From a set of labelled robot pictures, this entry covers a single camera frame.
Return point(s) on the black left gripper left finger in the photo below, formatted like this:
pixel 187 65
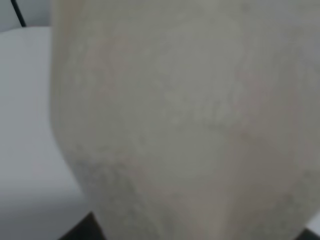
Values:
pixel 87 229

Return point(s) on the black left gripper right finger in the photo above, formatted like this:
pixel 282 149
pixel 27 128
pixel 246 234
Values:
pixel 308 234

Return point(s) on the clear plastic drink bottle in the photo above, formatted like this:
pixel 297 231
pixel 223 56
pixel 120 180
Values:
pixel 190 119

